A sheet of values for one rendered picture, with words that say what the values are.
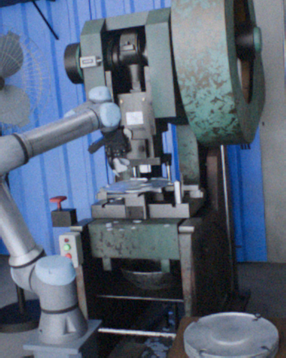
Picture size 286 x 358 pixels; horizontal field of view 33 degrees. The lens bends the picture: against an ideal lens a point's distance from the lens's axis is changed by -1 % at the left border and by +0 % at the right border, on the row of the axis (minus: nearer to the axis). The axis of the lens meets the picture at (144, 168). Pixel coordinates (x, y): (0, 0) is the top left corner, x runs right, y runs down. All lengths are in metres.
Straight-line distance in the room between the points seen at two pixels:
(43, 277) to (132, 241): 0.61
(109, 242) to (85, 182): 1.58
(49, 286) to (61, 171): 2.21
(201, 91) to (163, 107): 0.32
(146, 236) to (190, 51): 0.76
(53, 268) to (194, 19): 0.91
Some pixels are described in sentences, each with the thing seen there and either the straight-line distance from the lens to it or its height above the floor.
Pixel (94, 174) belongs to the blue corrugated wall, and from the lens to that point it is 3.53.
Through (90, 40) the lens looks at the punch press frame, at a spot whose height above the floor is 1.40.
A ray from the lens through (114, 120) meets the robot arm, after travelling 1.54.
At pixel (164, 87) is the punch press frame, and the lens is 1.97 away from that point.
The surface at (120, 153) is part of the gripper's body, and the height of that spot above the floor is 0.95.
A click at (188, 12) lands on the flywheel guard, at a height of 1.41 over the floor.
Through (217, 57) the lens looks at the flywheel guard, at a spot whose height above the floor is 1.25.
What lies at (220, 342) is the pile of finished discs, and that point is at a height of 0.39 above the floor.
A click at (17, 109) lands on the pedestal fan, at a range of 2.57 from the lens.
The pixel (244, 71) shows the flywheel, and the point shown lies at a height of 1.22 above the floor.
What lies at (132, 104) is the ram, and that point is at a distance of 2.07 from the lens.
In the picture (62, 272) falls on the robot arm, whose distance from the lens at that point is 1.47.
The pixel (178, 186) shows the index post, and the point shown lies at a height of 0.78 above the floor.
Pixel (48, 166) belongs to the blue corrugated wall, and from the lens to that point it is 3.71.
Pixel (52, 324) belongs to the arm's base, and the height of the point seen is 0.51.
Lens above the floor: 1.13
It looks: 8 degrees down
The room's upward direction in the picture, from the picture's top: 5 degrees counter-clockwise
